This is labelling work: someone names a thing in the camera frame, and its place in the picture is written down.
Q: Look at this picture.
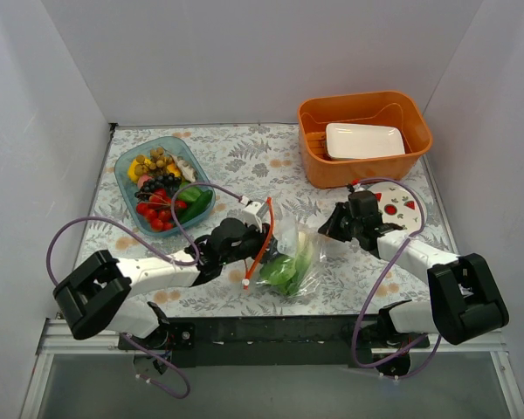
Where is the green fake lettuce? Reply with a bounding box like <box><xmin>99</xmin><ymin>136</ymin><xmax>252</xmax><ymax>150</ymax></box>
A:
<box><xmin>258</xmin><ymin>231</ymin><xmax>321</xmax><ymax>298</ymax></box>

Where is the clear zip top bag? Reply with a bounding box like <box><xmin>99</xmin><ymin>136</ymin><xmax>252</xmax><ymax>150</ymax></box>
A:
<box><xmin>241</xmin><ymin>197</ymin><xmax>326</xmax><ymax>299</ymax></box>

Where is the green fake cucumber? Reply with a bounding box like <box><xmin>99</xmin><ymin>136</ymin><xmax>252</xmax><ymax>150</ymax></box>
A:
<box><xmin>178</xmin><ymin>189</ymin><xmax>213</xmax><ymax>223</ymax></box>

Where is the dark fake blueberries bunch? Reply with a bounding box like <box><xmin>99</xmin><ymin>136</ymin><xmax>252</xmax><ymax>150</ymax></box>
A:
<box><xmin>134</xmin><ymin>173</ymin><xmax>183</xmax><ymax>201</ymax></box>

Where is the brown fake nuts cluster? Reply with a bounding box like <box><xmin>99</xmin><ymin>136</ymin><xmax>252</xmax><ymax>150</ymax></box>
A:
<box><xmin>135</xmin><ymin>148</ymin><xmax>169</xmax><ymax>175</ymax></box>

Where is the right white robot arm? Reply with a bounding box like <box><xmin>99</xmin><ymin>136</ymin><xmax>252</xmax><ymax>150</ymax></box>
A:
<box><xmin>318</xmin><ymin>190</ymin><xmax>509</xmax><ymax>347</ymax></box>

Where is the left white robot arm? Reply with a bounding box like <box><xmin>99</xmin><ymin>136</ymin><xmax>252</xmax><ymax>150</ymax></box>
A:
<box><xmin>53</xmin><ymin>218</ymin><xmax>281</xmax><ymax>349</ymax></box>

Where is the green fake bell pepper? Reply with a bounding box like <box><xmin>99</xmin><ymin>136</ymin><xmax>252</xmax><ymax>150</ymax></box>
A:
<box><xmin>177</xmin><ymin>186</ymin><xmax>203</xmax><ymax>204</ymax></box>

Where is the red fake cherries bunch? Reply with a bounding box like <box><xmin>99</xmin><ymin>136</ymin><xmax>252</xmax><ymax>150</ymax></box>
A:
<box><xmin>135</xmin><ymin>194</ymin><xmax>176</xmax><ymax>232</ymax></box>

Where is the grey fake oyster shell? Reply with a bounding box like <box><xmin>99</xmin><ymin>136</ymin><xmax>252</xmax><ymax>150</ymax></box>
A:
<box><xmin>171</xmin><ymin>155</ymin><xmax>198</xmax><ymax>182</ymax></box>

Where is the yellow orange fake fruit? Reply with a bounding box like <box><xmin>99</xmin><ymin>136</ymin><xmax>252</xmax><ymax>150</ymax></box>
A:
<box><xmin>166</xmin><ymin>163</ymin><xmax>182</xmax><ymax>177</ymax></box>

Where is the pink fake peach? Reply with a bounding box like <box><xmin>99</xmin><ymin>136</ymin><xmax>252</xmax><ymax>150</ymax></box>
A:
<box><xmin>137</xmin><ymin>175</ymin><xmax>151</xmax><ymax>189</ymax></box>

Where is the yellow fake pepper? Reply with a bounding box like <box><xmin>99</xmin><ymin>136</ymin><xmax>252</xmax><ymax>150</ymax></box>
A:
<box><xmin>127</xmin><ymin>158</ymin><xmax>151</xmax><ymax>183</ymax></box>

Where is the round strawberry pattern plate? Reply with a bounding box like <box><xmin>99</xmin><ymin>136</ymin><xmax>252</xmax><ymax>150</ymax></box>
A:
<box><xmin>367</xmin><ymin>181</ymin><xmax>427</xmax><ymax>233</ymax></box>

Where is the floral patterned table mat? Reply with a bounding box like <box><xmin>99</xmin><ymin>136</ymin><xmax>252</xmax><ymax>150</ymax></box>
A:
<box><xmin>78</xmin><ymin>124</ymin><xmax>429</xmax><ymax>317</ymax></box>

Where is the white rectangular plate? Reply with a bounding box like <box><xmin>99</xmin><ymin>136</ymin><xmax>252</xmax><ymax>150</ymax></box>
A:
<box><xmin>325</xmin><ymin>123</ymin><xmax>405</xmax><ymax>160</ymax></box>

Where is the orange plastic basket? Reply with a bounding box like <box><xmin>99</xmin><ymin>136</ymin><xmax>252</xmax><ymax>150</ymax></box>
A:
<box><xmin>298</xmin><ymin>91</ymin><xmax>433</xmax><ymax>189</ymax></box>

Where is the blue transparent tray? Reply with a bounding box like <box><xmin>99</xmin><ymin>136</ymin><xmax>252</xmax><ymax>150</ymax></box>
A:
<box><xmin>114</xmin><ymin>136</ymin><xmax>215</xmax><ymax>237</ymax></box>

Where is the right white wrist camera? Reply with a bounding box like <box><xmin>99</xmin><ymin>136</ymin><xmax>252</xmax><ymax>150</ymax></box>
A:
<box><xmin>346</xmin><ymin>180</ymin><xmax>366</xmax><ymax>194</ymax></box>

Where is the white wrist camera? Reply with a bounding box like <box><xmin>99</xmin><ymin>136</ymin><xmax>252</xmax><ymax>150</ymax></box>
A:
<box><xmin>346</xmin><ymin>180</ymin><xmax>366</xmax><ymax>194</ymax></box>
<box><xmin>239</xmin><ymin>196</ymin><xmax>269</xmax><ymax>231</ymax></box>

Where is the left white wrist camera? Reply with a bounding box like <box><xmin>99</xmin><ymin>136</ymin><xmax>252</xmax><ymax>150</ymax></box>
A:
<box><xmin>239</xmin><ymin>196</ymin><xmax>269</xmax><ymax>231</ymax></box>

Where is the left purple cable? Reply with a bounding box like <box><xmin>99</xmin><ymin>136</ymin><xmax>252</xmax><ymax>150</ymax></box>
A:
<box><xmin>45</xmin><ymin>182</ymin><xmax>252</xmax><ymax>401</ymax></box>

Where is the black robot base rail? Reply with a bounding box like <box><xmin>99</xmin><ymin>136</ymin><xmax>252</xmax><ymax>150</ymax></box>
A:
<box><xmin>117</xmin><ymin>314</ymin><xmax>438</xmax><ymax>376</ymax></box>

